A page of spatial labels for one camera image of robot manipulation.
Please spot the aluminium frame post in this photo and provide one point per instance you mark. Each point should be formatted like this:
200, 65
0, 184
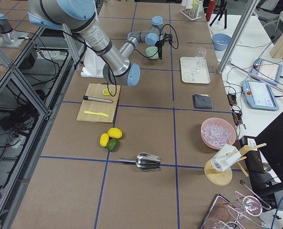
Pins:
243, 21

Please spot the steel muddler black cap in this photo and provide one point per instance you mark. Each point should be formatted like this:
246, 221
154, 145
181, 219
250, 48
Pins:
95, 99

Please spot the yellow plastic knife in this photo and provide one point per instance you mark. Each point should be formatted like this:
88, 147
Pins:
96, 113

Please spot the clear wine glass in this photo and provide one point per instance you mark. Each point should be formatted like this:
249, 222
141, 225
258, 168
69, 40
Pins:
199, 59

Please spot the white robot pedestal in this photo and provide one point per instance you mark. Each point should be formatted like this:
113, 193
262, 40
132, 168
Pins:
93, 65

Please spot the white bear tray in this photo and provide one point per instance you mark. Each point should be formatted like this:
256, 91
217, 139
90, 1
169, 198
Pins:
188, 75

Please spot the half lemon slice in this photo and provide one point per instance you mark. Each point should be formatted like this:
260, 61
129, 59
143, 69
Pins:
106, 92

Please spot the green lime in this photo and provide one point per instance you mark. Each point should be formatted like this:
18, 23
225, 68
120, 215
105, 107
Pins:
112, 145

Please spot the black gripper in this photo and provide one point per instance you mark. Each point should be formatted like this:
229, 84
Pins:
159, 46

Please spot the blue teach pendant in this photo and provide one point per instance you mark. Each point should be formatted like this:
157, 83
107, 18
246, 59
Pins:
259, 95
267, 70

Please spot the white wire cup rack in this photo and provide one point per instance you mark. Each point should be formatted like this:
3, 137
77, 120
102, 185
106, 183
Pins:
192, 9

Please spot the wooden stand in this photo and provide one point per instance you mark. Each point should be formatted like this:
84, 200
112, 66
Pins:
218, 169

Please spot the wooden cutting board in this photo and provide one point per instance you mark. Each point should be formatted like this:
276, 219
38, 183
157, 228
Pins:
95, 90

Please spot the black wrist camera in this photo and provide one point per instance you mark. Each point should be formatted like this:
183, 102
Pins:
168, 38

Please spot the black tripod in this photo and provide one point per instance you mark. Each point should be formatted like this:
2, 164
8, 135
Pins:
222, 12

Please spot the black monitor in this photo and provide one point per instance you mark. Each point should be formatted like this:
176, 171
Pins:
272, 136

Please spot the grey folded cloth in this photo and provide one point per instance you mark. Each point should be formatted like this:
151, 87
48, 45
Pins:
202, 101

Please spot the near blue teach pendant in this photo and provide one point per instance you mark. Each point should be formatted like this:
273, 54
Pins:
259, 95

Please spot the metal grabber stick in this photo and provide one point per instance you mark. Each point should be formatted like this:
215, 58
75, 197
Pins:
256, 77

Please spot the far blue teach pendant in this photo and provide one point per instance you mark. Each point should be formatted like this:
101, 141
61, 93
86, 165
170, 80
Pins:
267, 70

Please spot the metal ice scoop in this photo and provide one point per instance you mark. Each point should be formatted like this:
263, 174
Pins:
145, 161

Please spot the blue bowl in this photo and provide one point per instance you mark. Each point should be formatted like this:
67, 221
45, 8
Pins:
220, 41

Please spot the yellow lemon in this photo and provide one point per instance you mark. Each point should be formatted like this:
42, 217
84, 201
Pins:
104, 139
115, 133

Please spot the green ceramic bowl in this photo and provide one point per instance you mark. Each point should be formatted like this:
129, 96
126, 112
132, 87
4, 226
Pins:
152, 52

